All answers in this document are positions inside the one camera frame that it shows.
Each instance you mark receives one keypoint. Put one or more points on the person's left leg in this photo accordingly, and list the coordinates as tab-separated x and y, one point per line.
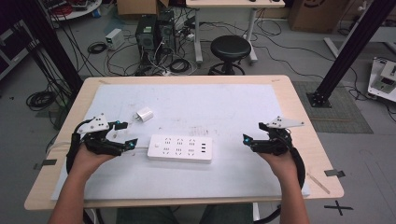
143	216

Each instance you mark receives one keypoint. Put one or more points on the round white table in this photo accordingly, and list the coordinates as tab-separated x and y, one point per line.
74	8

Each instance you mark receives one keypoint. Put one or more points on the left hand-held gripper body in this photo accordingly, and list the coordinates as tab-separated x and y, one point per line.
93	125

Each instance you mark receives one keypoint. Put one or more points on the black computer tower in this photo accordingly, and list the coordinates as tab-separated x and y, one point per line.
145	35
166	31

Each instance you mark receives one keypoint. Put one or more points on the person's left hand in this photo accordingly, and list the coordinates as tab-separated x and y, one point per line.
87	160

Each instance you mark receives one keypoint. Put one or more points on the white power supply box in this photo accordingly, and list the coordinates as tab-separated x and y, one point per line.
114	39

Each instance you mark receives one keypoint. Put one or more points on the grey tape piece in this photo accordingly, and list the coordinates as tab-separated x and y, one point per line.
334	173
46	162

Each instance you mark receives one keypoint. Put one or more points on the white device with boards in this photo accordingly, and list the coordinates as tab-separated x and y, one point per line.
384	77

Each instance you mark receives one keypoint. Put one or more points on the person's right leg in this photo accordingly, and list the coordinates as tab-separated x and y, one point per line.
227	215

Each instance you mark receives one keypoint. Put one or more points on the large cardboard box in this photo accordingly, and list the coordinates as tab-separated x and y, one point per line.
313	14

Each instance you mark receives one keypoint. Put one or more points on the person's right hand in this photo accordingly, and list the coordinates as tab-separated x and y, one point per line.
281	165

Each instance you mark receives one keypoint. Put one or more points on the black metal pole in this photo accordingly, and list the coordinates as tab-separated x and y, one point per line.
59	53
351	53

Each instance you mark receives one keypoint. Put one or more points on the white power strip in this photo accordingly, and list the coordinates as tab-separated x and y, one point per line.
180	149

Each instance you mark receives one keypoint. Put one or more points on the white table mat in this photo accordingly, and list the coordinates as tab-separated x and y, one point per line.
218	109

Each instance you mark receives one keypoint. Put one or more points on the grey floor mat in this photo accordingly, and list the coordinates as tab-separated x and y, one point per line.
341	107

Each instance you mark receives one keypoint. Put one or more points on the grey metal rack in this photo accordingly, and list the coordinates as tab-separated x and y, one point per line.
14	49

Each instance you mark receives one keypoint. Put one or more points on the small cardboard box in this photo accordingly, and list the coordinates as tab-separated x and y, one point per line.
137	6

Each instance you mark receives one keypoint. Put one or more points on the white desk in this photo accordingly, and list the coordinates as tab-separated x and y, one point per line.
233	3

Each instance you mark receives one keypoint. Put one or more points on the white charger plug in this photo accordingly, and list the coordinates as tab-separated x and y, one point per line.
145	114

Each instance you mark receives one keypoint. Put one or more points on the thin wooden stick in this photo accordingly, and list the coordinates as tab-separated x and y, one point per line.
318	183

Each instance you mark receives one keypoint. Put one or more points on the person's leg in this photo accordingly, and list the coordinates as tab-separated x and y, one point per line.
143	216
227	215

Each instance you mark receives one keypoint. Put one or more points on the black round stool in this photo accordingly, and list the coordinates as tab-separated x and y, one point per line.
230	47

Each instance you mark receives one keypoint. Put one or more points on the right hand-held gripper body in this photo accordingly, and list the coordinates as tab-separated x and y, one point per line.
278	144

